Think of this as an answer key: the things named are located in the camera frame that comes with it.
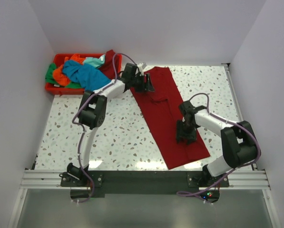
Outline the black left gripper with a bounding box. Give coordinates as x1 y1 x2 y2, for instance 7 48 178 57
130 74 155 93

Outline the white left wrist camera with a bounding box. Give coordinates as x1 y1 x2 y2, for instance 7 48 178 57
137 62 147 72

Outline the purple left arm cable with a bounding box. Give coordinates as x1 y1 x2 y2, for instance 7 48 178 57
71 53 135 203

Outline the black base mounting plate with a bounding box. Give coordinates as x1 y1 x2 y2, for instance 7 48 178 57
59 171 229 199

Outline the light teal t shirt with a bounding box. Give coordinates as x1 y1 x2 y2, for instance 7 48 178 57
83 54 106 69

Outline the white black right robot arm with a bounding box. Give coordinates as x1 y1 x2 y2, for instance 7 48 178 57
176 100 261 187

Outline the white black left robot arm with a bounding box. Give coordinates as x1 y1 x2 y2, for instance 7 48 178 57
67 63 155 186

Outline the orange t shirt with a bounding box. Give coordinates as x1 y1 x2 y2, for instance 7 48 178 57
53 54 85 87

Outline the dark red t shirt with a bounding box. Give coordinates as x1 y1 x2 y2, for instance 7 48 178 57
99 49 119 79
131 66 210 169

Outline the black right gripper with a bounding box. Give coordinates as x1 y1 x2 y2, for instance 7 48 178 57
176 120 196 145

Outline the red plastic bin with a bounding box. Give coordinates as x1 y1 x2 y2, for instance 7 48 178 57
45 50 115 95

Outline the green t shirt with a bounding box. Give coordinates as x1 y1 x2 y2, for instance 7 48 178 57
45 63 82 89

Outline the blue t shirt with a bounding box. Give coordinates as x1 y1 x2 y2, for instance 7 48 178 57
62 60 111 91

